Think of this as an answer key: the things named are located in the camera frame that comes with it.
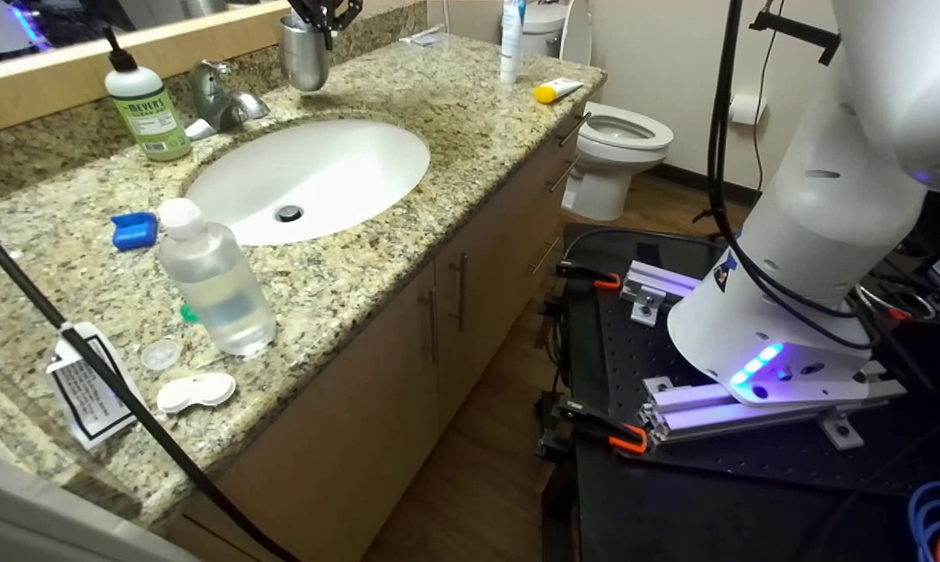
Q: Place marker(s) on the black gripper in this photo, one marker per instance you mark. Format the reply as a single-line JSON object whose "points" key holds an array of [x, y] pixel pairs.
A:
{"points": [[331, 9]]}

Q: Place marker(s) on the silver toothbrush holder cup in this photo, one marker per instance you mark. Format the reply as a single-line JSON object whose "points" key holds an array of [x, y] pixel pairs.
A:
{"points": [[303, 64]]}

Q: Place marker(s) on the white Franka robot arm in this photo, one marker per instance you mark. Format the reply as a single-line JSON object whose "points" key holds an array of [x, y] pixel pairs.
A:
{"points": [[845, 188]]}

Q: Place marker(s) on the clear plastic wrapper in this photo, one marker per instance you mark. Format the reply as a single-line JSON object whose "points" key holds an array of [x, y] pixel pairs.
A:
{"points": [[425, 35]]}

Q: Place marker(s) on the chrome faucet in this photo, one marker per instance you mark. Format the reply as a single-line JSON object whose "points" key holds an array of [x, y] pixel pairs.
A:
{"points": [[222, 97]]}

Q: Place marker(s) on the white oval sink basin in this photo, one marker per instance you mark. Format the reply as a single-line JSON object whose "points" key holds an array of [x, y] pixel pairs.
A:
{"points": [[355, 174]]}

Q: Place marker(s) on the sink drain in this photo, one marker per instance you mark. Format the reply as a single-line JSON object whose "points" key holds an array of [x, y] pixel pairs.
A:
{"points": [[287, 213]]}

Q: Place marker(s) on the green label soap pump bottle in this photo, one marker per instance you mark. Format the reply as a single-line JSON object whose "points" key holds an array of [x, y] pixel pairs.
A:
{"points": [[150, 115]]}

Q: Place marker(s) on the tall white tube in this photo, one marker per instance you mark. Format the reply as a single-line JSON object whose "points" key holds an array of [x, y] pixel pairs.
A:
{"points": [[510, 41]]}

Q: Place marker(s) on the white tube with yellow cap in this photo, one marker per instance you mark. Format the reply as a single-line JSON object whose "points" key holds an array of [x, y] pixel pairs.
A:
{"points": [[560, 93]]}

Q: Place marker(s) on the wood framed mirror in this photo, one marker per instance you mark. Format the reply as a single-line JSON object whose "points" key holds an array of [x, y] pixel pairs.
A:
{"points": [[71, 74]]}

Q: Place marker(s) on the blue bottle cap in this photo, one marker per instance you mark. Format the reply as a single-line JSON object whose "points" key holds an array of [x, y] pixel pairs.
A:
{"points": [[133, 231]]}

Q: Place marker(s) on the clear plastic water bottle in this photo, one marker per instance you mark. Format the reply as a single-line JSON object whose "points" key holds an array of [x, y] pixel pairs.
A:
{"points": [[220, 291]]}

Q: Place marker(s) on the small green cap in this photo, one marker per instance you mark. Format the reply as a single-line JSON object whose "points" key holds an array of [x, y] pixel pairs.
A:
{"points": [[187, 312]]}

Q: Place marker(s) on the white toilet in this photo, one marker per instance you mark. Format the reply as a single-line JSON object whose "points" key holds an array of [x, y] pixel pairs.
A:
{"points": [[620, 146]]}

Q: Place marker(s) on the clear round lid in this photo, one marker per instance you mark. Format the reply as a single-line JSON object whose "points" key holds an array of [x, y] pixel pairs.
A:
{"points": [[161, 357]]}

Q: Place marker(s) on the orange and black clamp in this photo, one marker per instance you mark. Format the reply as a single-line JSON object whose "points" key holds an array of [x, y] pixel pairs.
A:
{"points": [[603, 433], [590, 280]]}

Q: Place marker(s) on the light wood vanity cabinet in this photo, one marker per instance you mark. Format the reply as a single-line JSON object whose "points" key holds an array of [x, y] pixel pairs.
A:
{"points": [[384, 418]]}

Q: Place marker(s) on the toilet paper roll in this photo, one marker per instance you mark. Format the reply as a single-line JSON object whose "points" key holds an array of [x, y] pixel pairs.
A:
{"points": [[744, 111]]}

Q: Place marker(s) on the black robot table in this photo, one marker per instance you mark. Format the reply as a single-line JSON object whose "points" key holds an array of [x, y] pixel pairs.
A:
{"points": [[698, 500]]}

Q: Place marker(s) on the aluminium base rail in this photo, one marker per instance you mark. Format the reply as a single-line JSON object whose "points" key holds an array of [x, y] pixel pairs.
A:
{"points": [[660, 282], [761, 407]]}

